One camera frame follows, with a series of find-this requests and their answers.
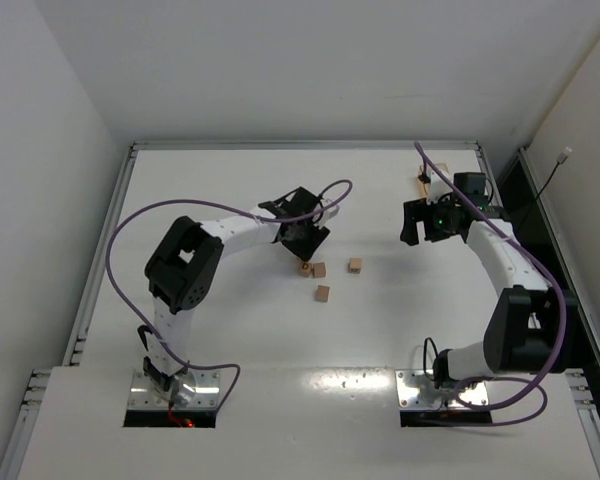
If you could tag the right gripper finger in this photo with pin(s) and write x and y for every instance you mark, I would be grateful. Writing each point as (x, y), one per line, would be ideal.
(409, 233)
(414, 211)

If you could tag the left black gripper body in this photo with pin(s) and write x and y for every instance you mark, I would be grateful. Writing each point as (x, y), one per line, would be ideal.
(306, 244)

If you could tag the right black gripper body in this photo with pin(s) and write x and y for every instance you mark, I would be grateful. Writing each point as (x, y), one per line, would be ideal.
(418, 220)

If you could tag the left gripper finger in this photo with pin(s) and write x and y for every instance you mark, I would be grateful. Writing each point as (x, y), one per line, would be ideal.
(300, 249)
(316, 237)

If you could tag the wooden block letter D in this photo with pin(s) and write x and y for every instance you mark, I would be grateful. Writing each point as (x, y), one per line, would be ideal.
(306, 269)

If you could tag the transparent amber plastic tray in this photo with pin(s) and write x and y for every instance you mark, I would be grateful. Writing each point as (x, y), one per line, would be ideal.
(422, 179)

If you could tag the wooden block with print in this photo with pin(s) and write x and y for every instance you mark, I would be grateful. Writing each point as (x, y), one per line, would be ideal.
(355, 265)

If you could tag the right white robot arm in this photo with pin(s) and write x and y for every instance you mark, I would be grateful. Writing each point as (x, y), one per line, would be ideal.
(533, 322)

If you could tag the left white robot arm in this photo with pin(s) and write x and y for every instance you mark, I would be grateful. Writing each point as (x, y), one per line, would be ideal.
(182, 268)

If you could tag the plain wooden block upper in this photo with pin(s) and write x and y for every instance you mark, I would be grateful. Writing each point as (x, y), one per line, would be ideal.
(319, 270)

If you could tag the plain wooden block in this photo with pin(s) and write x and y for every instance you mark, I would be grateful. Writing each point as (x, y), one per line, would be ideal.
(322, 293)
(319, 270)

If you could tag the plain wooden block lower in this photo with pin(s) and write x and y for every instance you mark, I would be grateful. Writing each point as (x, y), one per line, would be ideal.
(322, 293)

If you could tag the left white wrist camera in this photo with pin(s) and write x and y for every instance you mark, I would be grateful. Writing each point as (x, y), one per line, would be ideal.
(328, 212)

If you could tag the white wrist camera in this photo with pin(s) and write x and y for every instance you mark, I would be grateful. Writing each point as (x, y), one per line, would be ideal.
(328, 212)
(438, 185)

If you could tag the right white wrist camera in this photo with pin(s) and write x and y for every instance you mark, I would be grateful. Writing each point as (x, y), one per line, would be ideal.
(438, 185)

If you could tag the aluminium table frame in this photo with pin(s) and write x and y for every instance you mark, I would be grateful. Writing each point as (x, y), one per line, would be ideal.
(317, 396)

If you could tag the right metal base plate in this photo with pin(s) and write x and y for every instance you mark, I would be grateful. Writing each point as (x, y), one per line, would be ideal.
(417, 393)

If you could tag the metal base plate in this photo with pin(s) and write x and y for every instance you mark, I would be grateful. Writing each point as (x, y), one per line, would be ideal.
(192, 392)
(417, 393)

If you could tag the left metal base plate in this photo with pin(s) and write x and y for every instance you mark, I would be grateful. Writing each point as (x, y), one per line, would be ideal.
(192, 392)

